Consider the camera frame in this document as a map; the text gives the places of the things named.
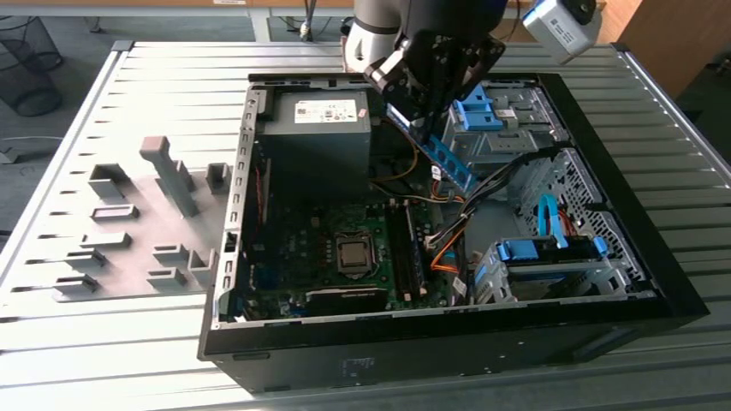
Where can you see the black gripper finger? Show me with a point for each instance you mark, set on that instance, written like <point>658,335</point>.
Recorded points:
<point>400,85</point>
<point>480,64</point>

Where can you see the blue RAM stick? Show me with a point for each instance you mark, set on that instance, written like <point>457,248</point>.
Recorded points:
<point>452,164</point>

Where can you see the black RAM slot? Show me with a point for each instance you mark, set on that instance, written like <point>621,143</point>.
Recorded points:
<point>394,248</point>

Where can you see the blue plastic drive carrier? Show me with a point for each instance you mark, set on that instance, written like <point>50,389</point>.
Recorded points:
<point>482,122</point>

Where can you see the metal drive cage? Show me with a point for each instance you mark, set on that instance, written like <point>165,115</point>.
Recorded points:
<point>509,145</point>

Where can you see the grey power supply unit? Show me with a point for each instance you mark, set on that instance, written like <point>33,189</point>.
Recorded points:
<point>321,158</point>

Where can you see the wooden cabinet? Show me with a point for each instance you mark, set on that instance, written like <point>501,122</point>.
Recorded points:
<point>674,43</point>

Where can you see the green motherboard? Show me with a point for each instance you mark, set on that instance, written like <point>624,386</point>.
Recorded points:
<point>297,240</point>

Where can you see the silver CPU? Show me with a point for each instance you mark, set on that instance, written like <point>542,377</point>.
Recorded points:
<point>354,256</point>

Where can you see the hard disk in blue carrier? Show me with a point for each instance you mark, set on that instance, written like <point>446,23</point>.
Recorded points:
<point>517,250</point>

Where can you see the black graphics card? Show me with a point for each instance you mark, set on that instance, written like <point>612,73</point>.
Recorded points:
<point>344,299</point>

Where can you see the grey parts rack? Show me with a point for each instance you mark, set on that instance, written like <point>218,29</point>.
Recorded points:
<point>131,222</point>

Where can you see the black PC case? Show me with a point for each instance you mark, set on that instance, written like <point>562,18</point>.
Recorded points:
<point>400,355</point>

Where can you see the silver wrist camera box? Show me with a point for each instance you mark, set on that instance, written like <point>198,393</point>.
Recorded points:
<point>562,34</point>

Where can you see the wooden desk white frame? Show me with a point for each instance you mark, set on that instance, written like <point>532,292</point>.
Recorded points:
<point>143,2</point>

